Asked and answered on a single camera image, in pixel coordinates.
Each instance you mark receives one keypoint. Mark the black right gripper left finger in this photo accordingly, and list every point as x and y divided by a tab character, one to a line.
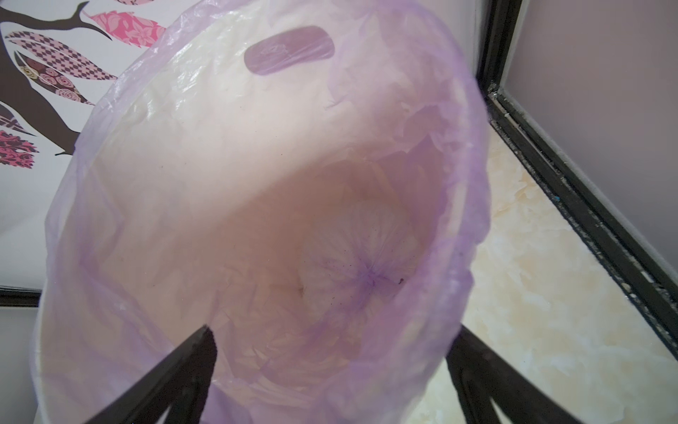
174	391

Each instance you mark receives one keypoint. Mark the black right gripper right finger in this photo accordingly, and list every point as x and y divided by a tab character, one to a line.
486	383

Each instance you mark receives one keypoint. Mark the white bin with purple liner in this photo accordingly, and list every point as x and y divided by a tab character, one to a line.
307	179

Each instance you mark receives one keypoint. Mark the black corner frame post right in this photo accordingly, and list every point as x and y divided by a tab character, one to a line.
640	277

